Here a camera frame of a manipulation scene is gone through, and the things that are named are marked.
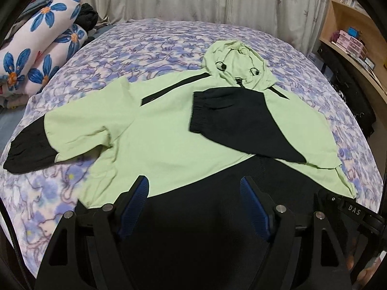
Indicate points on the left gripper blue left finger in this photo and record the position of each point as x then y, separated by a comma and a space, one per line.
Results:
130, 205

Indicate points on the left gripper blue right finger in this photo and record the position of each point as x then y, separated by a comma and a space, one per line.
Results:
258, 207

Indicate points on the green and black hooded jacket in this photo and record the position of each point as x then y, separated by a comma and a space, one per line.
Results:
194, 134

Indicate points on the black clothes behind quilts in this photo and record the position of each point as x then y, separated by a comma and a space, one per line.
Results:
87, 17

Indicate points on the pile of dark clothes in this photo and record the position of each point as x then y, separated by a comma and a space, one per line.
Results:
26, 14

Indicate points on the person's right hand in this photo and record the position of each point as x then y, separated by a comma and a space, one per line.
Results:
367, 272

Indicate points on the purple cat print blanket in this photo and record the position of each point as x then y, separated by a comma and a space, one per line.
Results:
141, 50

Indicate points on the grey blue bed sheet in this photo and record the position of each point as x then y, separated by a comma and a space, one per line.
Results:
12, 122

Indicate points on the folded beige blanket stack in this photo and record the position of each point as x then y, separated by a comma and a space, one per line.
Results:
12, 101

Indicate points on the lower blue flower rolled quilt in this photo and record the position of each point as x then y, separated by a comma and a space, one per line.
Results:
53, 58

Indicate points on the blue flower rolled quilt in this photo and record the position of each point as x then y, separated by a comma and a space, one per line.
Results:
54, 23
53, 58

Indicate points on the pink boxes on shelf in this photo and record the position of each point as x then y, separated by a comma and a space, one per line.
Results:
349, 43

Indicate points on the wooden bookshelf desk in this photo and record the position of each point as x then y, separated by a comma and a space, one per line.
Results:
340, 16

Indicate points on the upper blue flower rolled quilt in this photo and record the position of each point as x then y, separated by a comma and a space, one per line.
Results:
54, 23

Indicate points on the white floral curtain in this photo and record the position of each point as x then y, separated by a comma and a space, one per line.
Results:
297, 22

